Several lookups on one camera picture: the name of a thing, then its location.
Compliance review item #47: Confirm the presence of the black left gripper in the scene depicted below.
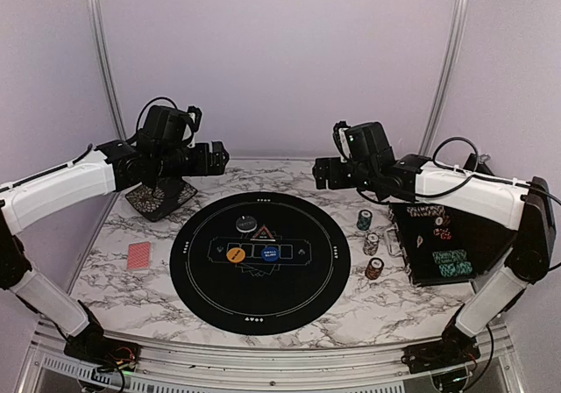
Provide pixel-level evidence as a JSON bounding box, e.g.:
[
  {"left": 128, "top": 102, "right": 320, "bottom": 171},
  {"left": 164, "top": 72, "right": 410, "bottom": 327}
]
[{"left": 154, "top": 140, "right": 229, "bottom": 180}]

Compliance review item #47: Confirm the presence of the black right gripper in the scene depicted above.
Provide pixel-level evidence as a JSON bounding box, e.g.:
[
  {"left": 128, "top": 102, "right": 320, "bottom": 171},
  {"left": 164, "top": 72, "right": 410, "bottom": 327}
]
[{"left": 312, "top": 157, "right": 377, "bottom": 193}]

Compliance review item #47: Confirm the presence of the white red chip stack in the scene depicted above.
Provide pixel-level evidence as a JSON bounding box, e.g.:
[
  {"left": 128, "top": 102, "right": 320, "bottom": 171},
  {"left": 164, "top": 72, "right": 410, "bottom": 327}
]
[{"left": 363, "top": 232, "right": 380, "bottom": 256}]

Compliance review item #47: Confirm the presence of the black dealer button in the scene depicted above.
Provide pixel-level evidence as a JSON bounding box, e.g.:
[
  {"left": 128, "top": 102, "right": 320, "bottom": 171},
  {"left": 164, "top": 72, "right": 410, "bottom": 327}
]
[{"left": 235, "top": 216, "right": 257, "bottom": 233}]

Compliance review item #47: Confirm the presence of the orange big blind button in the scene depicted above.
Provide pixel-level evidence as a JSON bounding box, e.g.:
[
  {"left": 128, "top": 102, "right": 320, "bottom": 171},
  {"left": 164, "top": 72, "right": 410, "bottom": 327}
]
[{"left": 226, "top": 247, "right": 246, "bottom": 264}]

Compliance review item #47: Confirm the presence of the red triangular all-in marker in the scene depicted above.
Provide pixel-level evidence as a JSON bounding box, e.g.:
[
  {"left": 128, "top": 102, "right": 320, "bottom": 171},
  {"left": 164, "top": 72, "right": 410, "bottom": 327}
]
[{"left": 251, "top": 225, "right": 276, "bottom": 241}]

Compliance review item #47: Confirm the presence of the blue small blind button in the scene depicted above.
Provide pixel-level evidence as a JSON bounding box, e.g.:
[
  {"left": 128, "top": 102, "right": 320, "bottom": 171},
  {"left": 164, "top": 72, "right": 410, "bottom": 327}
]
[{"left": 261, "top": 246, "right": 281, "bottom": 262}]

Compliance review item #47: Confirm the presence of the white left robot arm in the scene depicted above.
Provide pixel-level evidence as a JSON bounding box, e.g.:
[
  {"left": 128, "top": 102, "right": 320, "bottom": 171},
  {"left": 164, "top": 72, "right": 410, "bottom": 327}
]
[{"left": 1, "top": 96, "right": 230, "bottom": 362}]

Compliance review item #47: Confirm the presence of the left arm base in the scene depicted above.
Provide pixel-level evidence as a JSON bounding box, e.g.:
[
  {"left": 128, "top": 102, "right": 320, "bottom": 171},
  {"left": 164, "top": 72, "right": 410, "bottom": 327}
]
[{"left": 64, "top": 323, "right": 140, "bottom": 371}]

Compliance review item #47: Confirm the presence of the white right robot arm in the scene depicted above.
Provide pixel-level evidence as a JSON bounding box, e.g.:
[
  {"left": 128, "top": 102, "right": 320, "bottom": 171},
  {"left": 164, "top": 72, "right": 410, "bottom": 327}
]
[{"left": 312, "top": 121, "right": 557, "bottom": 365}]

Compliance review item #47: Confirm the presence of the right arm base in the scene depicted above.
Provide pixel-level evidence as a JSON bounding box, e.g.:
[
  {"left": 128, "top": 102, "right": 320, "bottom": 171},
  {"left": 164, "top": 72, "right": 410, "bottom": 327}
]
[{"left": 401, "top": 337, "right": 481, "bottom": 375}]

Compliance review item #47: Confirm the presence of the black floral patterned pouch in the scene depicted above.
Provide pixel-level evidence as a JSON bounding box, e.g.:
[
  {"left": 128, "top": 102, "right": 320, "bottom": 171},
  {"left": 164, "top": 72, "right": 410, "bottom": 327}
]
[{"left": 125, "top": 178, "right": 198, "bottom": 222}]

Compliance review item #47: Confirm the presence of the green poker chip stack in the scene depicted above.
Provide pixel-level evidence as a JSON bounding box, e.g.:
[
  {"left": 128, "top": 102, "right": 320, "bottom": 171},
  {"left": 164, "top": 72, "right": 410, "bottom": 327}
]
[{"left": 356, "top": 210, "right": 373, "bottom": 232}]

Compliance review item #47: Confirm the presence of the red brown chip stack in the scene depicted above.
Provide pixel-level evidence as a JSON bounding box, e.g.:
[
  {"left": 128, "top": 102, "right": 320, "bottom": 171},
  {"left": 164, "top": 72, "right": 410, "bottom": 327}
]
[{"left": 365, "top": 257, "right": 385, "bottom": 281}]

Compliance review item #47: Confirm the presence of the red playing card deck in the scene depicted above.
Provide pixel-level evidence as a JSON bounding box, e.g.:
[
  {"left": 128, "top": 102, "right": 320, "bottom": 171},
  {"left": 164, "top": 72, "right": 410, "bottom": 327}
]
[{"left": 126, "top": 241, "right": 152, "bottom": 271}]

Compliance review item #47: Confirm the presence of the black poker chip case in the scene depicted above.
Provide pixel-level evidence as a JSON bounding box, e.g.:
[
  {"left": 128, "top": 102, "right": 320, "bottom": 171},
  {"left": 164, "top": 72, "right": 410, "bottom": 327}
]
[{"left": 390, "top": 154, "right": 527, "bottom": 287}]

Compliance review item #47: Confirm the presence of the round black poker mat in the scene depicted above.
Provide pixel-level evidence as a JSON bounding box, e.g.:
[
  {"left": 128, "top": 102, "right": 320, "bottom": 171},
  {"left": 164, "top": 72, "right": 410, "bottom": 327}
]
[{"left": 169, "top": 192, "right": 351, "bottom": 336}]

